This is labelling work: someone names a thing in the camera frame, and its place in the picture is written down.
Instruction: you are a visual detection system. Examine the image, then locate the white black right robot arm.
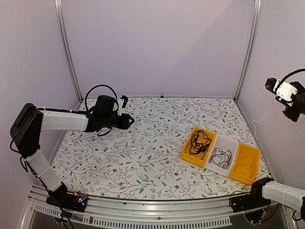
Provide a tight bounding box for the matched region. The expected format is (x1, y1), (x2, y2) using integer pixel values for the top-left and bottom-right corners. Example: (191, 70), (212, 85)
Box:
(251, 83), (305, 189)

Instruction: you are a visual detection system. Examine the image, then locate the aluminium front rail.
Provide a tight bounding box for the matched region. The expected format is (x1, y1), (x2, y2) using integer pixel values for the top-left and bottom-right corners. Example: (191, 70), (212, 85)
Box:
(21, 185), (300, 229)

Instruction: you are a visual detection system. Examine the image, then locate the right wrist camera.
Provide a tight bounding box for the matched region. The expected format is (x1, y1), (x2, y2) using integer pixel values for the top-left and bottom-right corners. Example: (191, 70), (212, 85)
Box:
(265, 78), (298, 106)

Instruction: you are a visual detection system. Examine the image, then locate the aluminium frame post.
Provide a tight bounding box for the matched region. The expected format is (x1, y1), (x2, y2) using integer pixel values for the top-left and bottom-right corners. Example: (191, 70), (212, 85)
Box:
(234, 0), (262, 103)
(54, 0), (83, 102)

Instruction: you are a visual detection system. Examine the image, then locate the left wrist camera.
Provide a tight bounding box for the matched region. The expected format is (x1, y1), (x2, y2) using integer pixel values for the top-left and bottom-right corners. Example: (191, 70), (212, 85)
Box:
(117, 95), (128, 116)

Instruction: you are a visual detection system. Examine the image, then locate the yellow bin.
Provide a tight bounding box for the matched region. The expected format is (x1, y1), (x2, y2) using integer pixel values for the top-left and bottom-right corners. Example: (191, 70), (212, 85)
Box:
(180, 126), (216, 167)
(228, 142), (261, 185)

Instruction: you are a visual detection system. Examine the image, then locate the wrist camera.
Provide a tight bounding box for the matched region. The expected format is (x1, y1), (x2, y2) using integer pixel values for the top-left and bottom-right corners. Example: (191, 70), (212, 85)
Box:
(265, 78), (298, 106)
(117, 95), (128, 116)

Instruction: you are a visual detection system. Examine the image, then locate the thick black cable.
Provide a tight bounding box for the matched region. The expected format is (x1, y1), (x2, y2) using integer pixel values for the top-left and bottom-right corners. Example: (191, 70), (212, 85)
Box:
(188, 130), (212, 156)

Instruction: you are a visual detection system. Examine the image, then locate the thin black cable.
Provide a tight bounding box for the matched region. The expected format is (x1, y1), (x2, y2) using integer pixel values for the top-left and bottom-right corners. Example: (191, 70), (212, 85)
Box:
(190, 131), (213, 161)

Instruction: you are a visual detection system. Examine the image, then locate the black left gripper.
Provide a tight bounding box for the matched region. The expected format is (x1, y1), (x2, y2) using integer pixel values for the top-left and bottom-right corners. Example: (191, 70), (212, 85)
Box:
(102, 114), (135, 130)

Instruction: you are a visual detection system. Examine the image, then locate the dark blue thin cable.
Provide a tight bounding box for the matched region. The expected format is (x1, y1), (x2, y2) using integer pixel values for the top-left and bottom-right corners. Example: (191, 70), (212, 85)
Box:
(209, 147), (233, 170)

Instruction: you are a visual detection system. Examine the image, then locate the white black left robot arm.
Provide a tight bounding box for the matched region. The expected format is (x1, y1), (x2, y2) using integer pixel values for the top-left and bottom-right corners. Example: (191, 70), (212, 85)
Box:
(10, 95), (134, 208)

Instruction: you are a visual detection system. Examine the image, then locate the left aluminium frame post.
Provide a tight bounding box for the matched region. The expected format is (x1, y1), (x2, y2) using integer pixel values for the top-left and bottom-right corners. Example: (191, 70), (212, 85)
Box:
(54, 0), (83, 102)

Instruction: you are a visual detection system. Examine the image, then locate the yellow bin far right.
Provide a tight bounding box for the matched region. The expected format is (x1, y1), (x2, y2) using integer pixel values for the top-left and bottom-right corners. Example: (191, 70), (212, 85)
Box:
(228, 142), (261, 185)

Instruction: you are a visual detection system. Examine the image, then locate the translucent white bin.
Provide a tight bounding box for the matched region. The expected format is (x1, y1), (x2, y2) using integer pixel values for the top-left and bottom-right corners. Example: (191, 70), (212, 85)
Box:
(204, 135), (239, 177)

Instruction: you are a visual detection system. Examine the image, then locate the right aluminium frame post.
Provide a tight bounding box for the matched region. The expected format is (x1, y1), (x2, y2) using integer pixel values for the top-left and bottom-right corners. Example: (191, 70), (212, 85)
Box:
(234, 0), (262, 103)

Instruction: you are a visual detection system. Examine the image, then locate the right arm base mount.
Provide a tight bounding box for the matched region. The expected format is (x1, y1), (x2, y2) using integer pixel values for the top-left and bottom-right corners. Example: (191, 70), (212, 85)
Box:
(229, 191), (279, 226)

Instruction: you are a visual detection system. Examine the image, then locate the white thin cable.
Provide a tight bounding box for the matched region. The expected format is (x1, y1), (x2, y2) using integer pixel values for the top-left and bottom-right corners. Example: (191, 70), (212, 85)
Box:
(238, 94), (275, 167)

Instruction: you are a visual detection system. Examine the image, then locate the yellow bin nearest centre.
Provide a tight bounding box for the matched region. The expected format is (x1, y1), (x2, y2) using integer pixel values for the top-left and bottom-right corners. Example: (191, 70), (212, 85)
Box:
(180, 126), (216, 167)

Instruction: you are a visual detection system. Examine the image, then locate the floral patterned table cloth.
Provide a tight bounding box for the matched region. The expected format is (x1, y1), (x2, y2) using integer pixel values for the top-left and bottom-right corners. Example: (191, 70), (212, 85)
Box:
(52, 98), (256, 200)

